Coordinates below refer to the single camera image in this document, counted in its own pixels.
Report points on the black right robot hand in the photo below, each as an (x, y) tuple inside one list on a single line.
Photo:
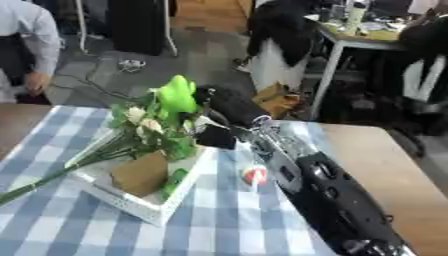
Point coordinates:
[(233, 104)]

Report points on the person's hand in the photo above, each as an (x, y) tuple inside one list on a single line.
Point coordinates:
[(37, 82)]

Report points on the green soft toy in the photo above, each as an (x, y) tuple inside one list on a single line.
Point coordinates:
[(176, 96)]

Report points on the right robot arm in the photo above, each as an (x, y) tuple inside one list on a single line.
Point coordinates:
[(338, 200)]

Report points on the white open box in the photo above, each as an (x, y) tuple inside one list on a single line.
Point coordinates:
[(137, 206)]

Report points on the brown paper bag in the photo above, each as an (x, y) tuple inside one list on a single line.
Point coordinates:
[(281, 100)]

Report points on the person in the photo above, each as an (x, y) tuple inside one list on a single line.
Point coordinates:
[(32, 30)]

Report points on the red and white toy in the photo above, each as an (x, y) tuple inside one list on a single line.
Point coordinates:
[(255, 175)]

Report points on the artificial flower bouquet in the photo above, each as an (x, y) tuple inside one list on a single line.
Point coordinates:
[(146, 128)]

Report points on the white power strip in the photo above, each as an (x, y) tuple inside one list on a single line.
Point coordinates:
[(132, 65)]

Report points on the green toy vegetable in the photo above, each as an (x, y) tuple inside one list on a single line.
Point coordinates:
[(174, 181)]

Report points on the black cabinet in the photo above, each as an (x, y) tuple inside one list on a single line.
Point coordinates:
[(137, 26)]

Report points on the white table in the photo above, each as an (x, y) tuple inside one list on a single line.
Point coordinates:
[(344, 43)]

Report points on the white bottle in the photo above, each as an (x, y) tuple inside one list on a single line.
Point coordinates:
[(354, 18)]

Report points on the black and white jacket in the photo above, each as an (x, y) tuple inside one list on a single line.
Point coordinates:
[(426, 66)]

